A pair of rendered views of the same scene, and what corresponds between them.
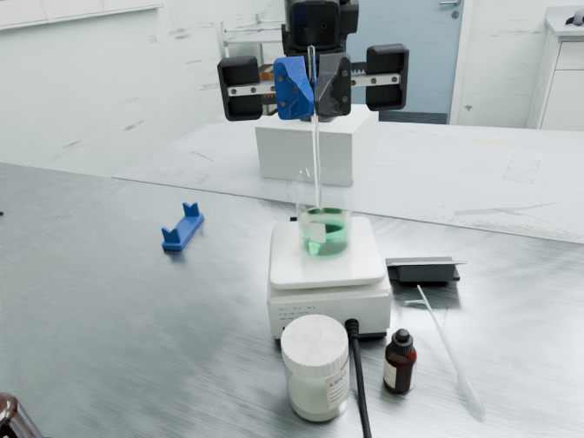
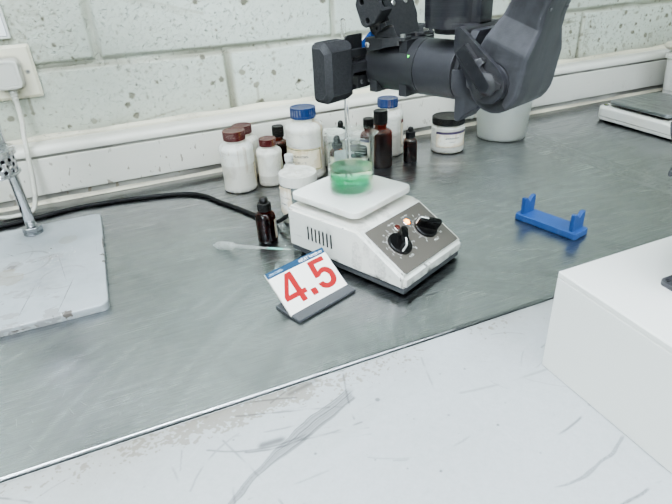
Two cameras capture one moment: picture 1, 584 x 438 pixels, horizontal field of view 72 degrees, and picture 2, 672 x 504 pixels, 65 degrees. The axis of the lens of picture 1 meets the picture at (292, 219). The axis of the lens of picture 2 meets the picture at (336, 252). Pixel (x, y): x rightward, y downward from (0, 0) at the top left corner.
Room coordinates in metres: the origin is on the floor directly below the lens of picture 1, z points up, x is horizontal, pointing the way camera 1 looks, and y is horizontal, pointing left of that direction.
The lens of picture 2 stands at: (0.79, -0.54, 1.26)
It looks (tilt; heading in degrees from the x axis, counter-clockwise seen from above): 29 degrees down; 132
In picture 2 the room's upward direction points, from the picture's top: 3 degrees counter-clockwise
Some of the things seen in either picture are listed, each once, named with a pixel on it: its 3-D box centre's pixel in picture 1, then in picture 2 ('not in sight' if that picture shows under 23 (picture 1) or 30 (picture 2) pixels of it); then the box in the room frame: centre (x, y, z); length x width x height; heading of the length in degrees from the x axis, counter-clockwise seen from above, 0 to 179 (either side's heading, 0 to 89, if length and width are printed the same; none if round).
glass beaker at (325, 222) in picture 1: (322, 214); (352, 162); (0.37, -0.03, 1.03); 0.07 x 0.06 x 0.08; 20
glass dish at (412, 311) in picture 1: (422, 310); (281, 262); (0.33, -0.14, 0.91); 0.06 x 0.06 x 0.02
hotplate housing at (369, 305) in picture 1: (323, 265); (366, 225); (0.39, -0.03, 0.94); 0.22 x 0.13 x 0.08; 177
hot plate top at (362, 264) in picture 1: (323, 249); (351, 191); (0.37, -0.03, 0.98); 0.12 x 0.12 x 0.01; 87
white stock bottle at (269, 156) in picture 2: not in sight; (269, 160); (0.09, 0.08, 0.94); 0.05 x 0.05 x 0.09
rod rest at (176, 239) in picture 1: (182, 223); (551, 215); (0.57, 0.18, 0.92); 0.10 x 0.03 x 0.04; 167
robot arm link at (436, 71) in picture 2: not in sight; (455, 70); (0.52, -0.04, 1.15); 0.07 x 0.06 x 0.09; 176
